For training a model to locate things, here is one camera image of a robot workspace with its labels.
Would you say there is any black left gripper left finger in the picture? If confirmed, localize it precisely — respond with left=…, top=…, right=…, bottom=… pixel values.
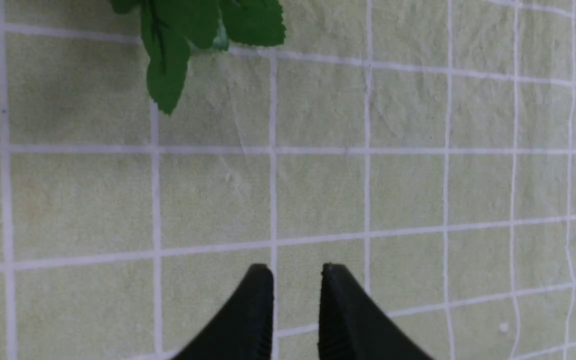
left=173, top=263, right=274, bottom=360

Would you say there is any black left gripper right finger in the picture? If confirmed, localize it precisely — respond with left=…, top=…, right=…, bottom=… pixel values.
left=317, top=263, right=431, bottom=360

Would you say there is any orange toy carrot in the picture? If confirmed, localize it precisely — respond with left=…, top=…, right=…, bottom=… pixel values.
left=110, top=0, right=287, bottom=116

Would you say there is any green checkered tablecloth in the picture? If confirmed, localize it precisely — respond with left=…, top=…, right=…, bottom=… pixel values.
left=0, top=0, right=576, bottom=360

